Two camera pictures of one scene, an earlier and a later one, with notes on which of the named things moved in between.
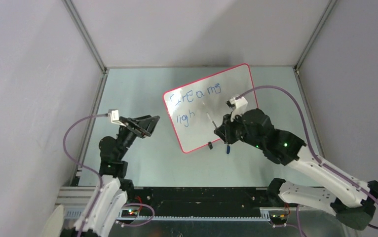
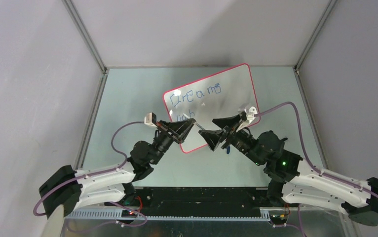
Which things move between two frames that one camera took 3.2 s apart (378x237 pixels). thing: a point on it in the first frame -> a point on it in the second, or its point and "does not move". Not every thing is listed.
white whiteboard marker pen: x=211 y=120 -> x=200 y=126
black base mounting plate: x=201 y=201 does not move
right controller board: x=278 y=219 does not move
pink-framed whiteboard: x=195 y=109 does not move
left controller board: x=129 y=213 does not move
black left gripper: x=142 y=126 -> x=178 y=129
